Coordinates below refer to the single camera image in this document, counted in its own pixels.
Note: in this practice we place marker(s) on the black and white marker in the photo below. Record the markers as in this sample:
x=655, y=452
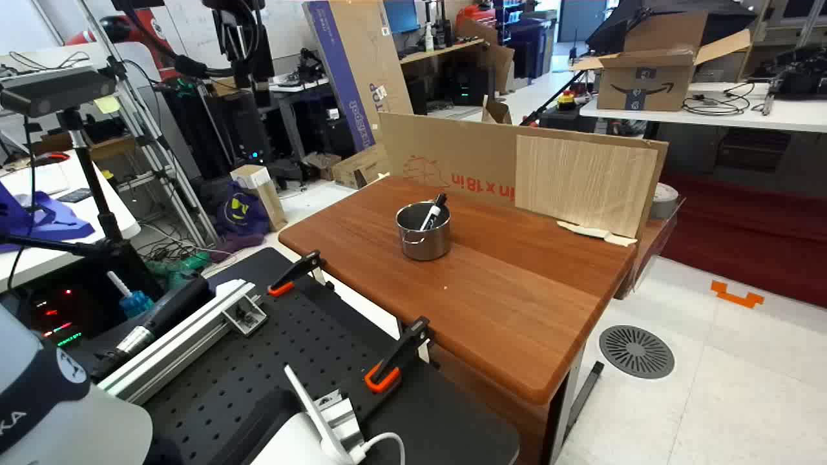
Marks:
x=432, y=212

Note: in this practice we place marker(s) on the silver steel pot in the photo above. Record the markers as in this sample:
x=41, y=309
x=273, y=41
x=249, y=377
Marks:
x=421, y=243

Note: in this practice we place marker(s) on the orange floor marker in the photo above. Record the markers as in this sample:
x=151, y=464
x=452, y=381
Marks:
x=748, y=300

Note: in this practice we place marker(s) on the orange black clamp near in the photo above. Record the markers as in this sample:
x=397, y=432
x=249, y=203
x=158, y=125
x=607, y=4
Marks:
x=388, y=370

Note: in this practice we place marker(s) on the orange black clamp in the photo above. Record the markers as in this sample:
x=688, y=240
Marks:
x=299, y=269
x=388, y=370

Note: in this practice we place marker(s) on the orange black clamp far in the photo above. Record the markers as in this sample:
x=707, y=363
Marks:
x=299, y=269

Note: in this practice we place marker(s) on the large cardboard panel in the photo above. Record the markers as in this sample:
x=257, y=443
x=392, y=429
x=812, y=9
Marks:
x=591, y=184

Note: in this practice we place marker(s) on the tall leaning cardboard box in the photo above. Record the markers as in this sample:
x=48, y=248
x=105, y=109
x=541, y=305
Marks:
x=359, y=62

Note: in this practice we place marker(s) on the round floor drain grate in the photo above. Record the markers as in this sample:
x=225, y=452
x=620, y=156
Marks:
x=636, y=353

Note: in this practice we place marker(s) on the open cardboard shipping box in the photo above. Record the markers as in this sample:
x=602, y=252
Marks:
x=660, y=54

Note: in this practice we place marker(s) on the blue cloth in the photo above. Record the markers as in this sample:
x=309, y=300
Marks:
x=38, y=220

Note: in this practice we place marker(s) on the aluminium extrusion rail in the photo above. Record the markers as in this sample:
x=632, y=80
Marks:
x=235, y=309

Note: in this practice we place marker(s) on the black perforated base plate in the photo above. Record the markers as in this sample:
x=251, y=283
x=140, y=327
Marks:
x=229, y=403

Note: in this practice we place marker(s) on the white table with cables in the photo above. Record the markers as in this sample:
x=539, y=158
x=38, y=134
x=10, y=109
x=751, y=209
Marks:
x=730, y=106

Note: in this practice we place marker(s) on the camera on black tripod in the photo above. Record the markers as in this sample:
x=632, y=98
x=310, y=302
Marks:
x=63, y=93

